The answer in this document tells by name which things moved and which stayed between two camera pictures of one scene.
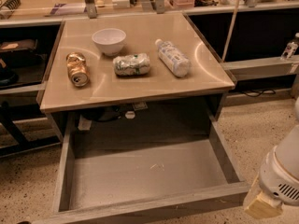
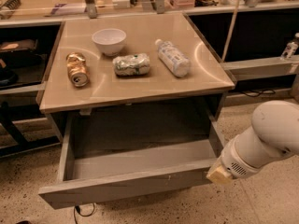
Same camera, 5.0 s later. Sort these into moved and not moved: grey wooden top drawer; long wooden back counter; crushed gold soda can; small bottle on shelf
Moved: grey wooden top drawer
Not moved: crushed gold soda can; long wooden back counter; small bottle on shelf
